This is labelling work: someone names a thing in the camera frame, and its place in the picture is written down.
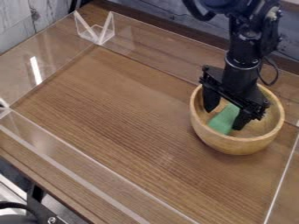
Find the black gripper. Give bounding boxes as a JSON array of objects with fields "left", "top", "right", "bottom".
[{"left": 200, "top": 57, "right": 269, "bottom": 130}]

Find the green rectangular stick block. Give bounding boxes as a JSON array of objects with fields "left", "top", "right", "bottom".
[{"left": 208, "top": 103, "right": 239, "bottom": 135}]

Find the wooden bowl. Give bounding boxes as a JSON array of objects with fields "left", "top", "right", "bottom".
[{"left": 189, "top": 83, "right": 285, "bottom": 156}]

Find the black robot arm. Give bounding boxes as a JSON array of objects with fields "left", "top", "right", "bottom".
[{"left": 181, "top": 0, "right": 281, "bottom": 130}]

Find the clear acrylic enclosure wall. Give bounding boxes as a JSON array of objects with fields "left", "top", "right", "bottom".
[{"left": 0, "top": 12, "right": 299, "bottom": 224}]

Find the clear acrylic corner bracket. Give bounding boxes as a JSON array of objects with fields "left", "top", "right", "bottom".
[{"left": 73, "top": 11, "right": 114, "bottom": 46}]

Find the black table leg frame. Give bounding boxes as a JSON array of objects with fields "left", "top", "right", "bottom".
[{"left": 26, "top": 185, "right": 68, "bottom": 224}]

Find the black cable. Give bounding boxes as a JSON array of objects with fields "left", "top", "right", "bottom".
[{"left": 0, "top": 199, "right": 29, "bottom": 214}]

